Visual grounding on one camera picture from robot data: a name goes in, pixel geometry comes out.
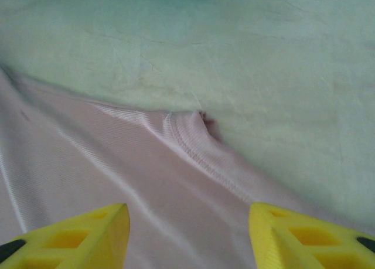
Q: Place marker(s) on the pink tank top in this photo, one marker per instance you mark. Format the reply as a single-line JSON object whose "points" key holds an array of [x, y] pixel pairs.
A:
{"points": [[117, 163]]}

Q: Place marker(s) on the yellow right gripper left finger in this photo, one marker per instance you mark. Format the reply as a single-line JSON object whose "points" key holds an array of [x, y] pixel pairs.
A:
{"points": [[88, 242]]}

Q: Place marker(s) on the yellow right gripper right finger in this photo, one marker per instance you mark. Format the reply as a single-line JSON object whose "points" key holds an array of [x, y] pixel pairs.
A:
{"points": [[281, 245]]}

